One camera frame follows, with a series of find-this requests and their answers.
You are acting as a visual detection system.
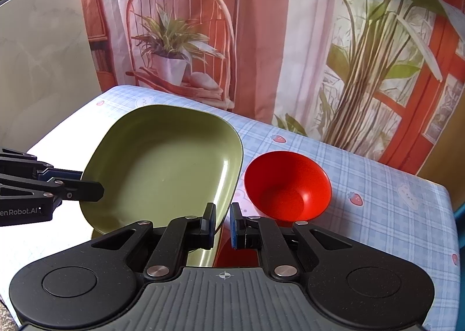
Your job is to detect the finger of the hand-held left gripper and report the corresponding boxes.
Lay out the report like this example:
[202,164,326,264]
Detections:
[0,148,83,182]
[0,173,105,204]

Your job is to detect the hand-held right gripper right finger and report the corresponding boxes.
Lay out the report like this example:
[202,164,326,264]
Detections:
[230,202,364,278]

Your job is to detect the white round marble panel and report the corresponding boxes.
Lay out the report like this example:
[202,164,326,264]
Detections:
[0,0,104,158]

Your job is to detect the brown board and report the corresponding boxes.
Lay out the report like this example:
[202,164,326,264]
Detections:
[417,104,465,216]

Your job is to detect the blue checked tablecloth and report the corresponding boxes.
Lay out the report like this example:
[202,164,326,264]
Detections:
[27,85,460,331]

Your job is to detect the green plate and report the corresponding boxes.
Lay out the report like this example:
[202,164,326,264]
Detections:
[79,104,244,237]

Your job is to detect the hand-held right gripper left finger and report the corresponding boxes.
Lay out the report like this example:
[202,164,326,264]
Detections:
[90,202,216,280]

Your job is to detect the red bowl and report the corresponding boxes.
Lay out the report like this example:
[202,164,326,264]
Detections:
[244,150,332,223]

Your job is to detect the printed backdrop cloth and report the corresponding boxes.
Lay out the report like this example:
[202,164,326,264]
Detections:
[78,0,465,176]

